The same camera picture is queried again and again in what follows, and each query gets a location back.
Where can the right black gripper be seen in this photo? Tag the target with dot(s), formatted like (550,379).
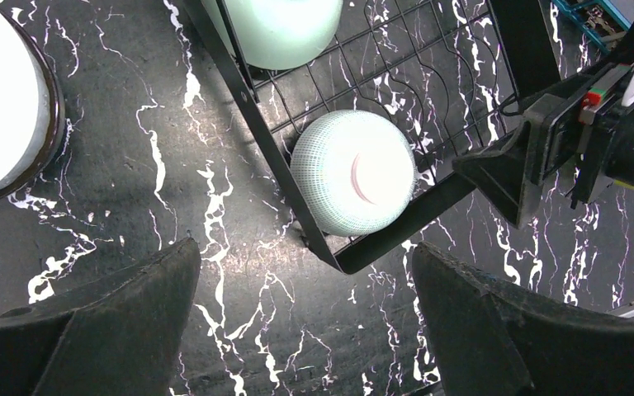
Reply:
(580,118)

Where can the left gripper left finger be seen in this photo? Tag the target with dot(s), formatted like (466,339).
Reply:
(118,335)

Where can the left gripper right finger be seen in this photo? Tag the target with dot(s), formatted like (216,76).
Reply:
(492,337)

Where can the black wire dish rack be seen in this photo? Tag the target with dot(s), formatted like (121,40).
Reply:
(360,108)

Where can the green lined ceramic bowl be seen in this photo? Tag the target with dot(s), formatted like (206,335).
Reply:
(355,170)

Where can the dark blue glazed bowl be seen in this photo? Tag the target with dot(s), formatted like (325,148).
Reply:
(54,131)

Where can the pale green ceramic bowl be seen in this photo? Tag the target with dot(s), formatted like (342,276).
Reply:
(283,34)

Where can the grey teal network switch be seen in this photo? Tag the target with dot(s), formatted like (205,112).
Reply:
(605,22)

